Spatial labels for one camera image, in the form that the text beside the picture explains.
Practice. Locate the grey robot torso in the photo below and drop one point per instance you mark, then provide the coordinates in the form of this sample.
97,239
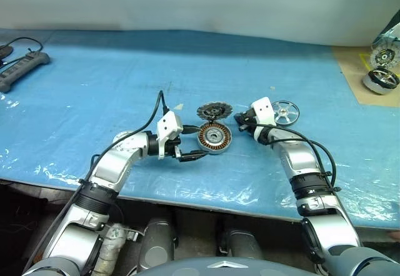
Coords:
218,268

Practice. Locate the dark rounded shape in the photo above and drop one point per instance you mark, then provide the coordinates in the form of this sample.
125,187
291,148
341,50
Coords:
156,244
240,244

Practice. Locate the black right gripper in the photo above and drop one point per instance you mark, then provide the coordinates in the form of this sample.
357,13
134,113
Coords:
250,120

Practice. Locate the silver motor housing with rotor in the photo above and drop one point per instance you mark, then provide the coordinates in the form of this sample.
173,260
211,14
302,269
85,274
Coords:
372,84

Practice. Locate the silver spoked rotor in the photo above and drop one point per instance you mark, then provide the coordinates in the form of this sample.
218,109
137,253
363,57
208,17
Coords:
282,112

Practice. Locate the brown cardboard sheet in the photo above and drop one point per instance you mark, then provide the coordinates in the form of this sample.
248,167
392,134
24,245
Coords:
353,79

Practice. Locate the black round disc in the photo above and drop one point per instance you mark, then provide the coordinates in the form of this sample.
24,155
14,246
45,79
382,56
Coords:
4,51

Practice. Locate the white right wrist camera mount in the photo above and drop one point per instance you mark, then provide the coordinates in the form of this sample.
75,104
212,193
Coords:
265,109

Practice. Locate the blue plastic table cover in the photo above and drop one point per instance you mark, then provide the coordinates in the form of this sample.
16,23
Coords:
93,101

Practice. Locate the silver motor housing copper windings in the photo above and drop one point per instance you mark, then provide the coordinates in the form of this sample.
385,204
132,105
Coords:
204,135

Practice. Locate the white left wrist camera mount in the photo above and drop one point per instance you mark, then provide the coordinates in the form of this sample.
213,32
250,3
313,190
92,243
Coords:
168,126

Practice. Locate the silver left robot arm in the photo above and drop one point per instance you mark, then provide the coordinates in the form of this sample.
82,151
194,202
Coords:
109,163

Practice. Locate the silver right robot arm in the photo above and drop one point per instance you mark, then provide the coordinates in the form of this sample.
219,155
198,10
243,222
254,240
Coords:
300,160

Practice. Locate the white wrapped pipe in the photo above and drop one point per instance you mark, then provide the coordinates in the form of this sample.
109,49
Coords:
107,248

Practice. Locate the white and silver object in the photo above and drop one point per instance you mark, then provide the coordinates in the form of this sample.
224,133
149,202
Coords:
390,31

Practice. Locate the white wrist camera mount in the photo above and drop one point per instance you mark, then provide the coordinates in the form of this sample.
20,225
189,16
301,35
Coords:
265,109
168,126

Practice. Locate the dark grey power strip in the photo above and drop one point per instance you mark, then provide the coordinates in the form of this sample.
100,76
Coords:
18,70

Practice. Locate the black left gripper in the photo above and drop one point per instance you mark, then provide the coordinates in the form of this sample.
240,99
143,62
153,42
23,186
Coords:
171,148

